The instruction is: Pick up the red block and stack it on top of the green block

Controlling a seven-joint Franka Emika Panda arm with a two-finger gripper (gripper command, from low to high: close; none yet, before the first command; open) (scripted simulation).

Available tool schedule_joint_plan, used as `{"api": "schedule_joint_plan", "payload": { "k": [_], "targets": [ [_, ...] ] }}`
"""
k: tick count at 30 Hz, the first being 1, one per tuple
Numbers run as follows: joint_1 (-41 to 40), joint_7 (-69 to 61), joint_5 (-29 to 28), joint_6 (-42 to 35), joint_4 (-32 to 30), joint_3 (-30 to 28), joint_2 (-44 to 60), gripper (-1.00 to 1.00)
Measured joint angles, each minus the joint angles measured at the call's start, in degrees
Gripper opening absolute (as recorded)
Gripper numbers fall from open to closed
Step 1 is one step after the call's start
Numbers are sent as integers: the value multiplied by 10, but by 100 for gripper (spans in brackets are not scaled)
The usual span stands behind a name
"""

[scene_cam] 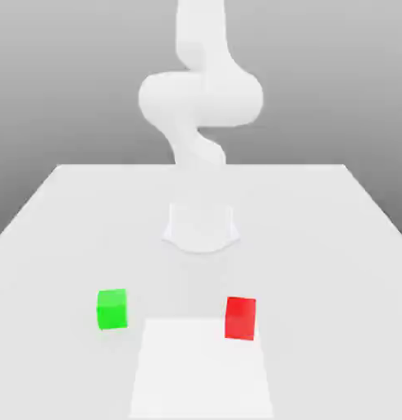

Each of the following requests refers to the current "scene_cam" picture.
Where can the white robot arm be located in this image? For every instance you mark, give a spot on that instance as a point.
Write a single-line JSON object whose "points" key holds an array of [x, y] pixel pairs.
{"points": [[201, 98]]}

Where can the small red cube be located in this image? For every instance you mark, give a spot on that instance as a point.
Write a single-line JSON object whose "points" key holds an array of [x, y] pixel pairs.
{"points": [[240, 319]]}

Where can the small green cube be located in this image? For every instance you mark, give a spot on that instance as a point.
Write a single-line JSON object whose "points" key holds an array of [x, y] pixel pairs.
{"points": [[111, 310]]}

